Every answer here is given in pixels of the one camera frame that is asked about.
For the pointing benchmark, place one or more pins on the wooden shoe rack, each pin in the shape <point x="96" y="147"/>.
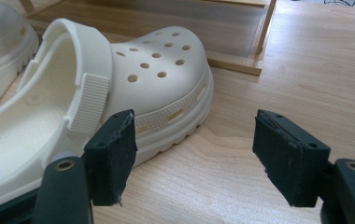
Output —
<point x="228" y="34"/>

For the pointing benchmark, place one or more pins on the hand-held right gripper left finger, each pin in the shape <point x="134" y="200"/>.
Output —
<point x="110" y="161"/>

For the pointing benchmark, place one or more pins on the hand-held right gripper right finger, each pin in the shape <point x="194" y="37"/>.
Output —
<point x="287" y="161"/>

